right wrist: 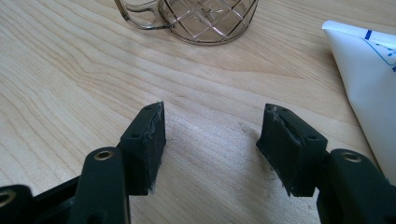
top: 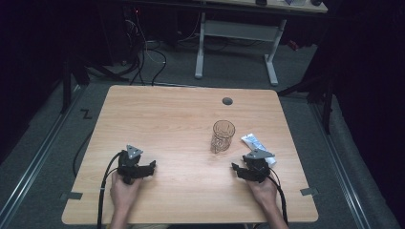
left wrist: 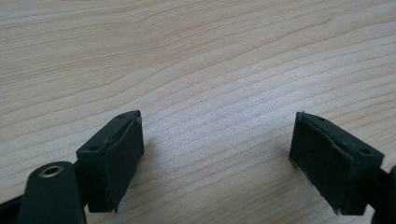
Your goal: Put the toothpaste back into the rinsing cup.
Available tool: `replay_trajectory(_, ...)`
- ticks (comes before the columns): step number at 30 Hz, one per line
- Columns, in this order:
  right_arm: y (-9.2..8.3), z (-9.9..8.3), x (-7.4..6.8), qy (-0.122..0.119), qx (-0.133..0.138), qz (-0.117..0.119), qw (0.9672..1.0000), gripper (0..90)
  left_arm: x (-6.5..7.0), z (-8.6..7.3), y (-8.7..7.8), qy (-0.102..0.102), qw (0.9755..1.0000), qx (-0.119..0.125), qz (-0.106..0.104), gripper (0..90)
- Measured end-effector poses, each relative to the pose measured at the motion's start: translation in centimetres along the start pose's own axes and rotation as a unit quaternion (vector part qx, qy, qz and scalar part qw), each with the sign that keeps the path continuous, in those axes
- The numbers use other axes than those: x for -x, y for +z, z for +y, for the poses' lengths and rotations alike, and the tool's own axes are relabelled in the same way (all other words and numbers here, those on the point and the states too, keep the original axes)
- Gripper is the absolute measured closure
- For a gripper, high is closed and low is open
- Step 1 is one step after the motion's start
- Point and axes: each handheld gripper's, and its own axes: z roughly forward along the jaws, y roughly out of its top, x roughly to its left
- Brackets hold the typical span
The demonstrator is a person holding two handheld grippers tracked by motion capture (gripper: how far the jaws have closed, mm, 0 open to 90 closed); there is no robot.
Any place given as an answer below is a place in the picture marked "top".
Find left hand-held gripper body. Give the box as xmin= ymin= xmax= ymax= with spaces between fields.
xmin=117 ymin=144 xmax=144 ymax=185

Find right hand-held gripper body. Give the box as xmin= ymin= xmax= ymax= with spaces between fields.
xmin=243 ymin=148 xmax=276 ymax=184

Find white blue toothpaste tube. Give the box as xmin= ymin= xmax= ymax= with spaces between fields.
xmin=240 ymin=132 xmax=278 ymax=166

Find person's right hand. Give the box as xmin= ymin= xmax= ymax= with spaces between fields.
xmin=245 ymin=177 xmax=279 ymax=210

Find person's left hand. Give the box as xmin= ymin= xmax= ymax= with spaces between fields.
xmin=109 ymin=173 xmax=143 ymax=214

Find grey tape strip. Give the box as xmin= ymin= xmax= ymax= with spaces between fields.
xmin=60 ymin=191 xmax=84 ymax=202
xmin=299 ymin=187 xmax=319 ymax=197

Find black metal stand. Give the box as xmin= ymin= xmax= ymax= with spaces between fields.
xmin=59 ymin=55 xmax=130 ymax=115
xmin=276 ymin=71 xmax=336 ymax=135

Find white-framed desk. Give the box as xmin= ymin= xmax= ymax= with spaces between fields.
xmin=193 ymin=0 xmax=330 ymax=87

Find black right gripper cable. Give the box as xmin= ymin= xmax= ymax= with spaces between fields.
xmin=267 ymin=176 xmax=289 ymax=226

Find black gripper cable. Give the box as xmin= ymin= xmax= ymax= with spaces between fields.
xmin=267 ymin=176 xmax=289 ymax=226
xmin=96 ymin=151 xmax=124 ymax=229

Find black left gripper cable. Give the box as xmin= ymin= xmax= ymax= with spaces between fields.
xmin=96 ymin=151 xmax=124 ymax=229

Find thin black floor cable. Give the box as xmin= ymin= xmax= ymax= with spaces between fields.
xmin=72 ymin=128 xmax=96 ymax=178

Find metal floor rail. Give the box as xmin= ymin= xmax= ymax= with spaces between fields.
xmin=0 ymin=84 xmax=84 ymax=227
xmin=309 ymin=100 xmax=372 ymax=229

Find black floor cables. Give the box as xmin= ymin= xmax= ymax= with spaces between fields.
xmin=124 ymin=6 xmax=168 ymax=87

